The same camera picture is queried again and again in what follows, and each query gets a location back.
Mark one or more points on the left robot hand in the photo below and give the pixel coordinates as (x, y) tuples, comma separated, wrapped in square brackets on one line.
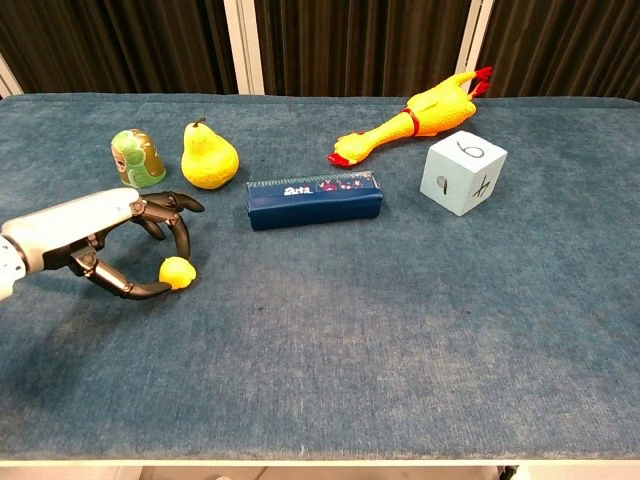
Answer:
[(75, 225)]

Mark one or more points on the small yellow toy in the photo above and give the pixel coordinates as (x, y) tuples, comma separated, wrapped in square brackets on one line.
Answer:
[(177, 272)]

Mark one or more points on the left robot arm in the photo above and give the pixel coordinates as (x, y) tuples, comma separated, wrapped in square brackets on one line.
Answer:
[(7, 265)]

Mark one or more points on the green printed dome toy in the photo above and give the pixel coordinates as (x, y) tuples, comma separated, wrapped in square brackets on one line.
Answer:
[(137, 160)]

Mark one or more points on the yellow toy pear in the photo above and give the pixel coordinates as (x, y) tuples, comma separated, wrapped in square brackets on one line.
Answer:
[(207, 160)]

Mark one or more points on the dark blue rectangular box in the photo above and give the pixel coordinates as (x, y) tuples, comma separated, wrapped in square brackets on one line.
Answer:
[(315, 202)]

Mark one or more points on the blue table cloth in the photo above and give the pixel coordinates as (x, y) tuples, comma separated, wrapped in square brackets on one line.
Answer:
[(350, 325)]

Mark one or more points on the dark pleated curtain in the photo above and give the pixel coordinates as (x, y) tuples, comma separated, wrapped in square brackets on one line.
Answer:
[(360, 45)]

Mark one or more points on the yellow rubber chicken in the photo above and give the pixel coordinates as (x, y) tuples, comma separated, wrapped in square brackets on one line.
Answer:
[(425, 117)]

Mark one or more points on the light blue numbered cube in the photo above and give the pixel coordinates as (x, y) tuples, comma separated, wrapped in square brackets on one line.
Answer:
[(462, 172)]

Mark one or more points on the white vertical post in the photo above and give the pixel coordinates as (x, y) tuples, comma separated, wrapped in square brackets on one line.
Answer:
[(245, 45), (474, 35), (9, 80)]

